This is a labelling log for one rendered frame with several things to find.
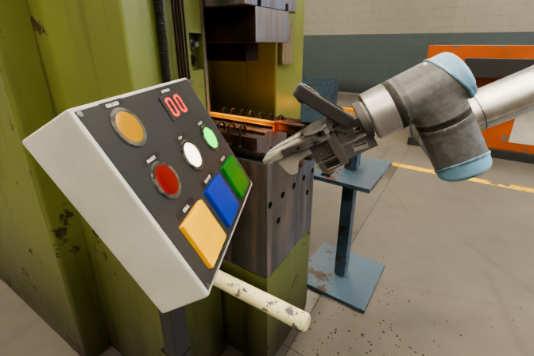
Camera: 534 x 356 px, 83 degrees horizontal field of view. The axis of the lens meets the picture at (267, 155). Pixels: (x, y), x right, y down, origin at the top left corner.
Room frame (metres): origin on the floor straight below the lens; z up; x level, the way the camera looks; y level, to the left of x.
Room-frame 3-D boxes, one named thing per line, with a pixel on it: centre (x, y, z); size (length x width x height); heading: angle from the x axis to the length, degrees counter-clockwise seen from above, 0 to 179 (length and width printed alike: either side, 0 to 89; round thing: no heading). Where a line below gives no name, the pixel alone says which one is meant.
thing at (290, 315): (0.67, 0.09, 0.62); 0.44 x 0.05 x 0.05; 58
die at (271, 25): (1.12, 0.16, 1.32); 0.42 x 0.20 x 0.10; 58
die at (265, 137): (1.12, 0.16, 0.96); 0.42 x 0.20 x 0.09; 58
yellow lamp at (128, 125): (0.38, 0.18, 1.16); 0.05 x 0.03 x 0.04; 148
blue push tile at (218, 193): (0.47, 0.08, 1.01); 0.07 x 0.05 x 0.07; 173
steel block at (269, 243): (1.17, 0.14, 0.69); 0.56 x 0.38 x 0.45; 58
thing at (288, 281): (1.17, 0.14, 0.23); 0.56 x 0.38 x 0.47; 58
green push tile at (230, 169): (0.57, 0.07, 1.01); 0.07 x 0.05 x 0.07; 173
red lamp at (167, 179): (0.38, 0.14, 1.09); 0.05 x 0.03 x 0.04; 148
